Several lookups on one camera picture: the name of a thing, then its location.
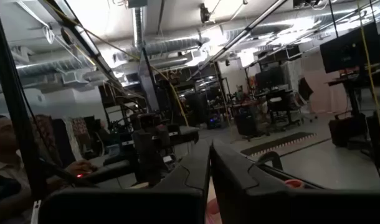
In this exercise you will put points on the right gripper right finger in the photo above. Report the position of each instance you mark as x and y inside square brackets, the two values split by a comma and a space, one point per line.
[255, 205]

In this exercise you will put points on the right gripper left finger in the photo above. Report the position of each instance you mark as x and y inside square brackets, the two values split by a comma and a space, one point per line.
[177, 205]

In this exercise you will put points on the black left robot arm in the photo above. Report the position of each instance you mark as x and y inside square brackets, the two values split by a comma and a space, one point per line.
[148, 155]

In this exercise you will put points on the black floor mat yellow edge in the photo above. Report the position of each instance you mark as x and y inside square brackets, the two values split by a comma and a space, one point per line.
[277, 143]

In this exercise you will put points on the black equipment box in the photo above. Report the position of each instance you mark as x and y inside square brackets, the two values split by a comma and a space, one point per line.
[246, 126]

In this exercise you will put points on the person's hand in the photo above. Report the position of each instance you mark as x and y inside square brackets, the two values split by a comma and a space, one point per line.
[81, 168]

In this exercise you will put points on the black office chair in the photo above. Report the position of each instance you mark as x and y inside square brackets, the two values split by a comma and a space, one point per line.
[280, 104]

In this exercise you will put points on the pale pink partition panel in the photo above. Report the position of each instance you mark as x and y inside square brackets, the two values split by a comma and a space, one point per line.
[317, 90]

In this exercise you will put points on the black monitor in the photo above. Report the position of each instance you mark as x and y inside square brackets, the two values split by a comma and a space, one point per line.
[345, 53]

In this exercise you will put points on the person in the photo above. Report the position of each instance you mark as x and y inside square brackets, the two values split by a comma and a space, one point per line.
[3, 140]

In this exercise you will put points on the silver ceiling air duct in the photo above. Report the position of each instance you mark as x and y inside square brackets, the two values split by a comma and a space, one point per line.
[84, 60]

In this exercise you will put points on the black overhead frame bar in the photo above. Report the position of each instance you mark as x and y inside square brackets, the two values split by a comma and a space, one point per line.
[246, 30]
[87, 43]

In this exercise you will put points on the black rig frame post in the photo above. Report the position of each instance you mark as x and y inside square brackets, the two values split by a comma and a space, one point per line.
[15, 109]

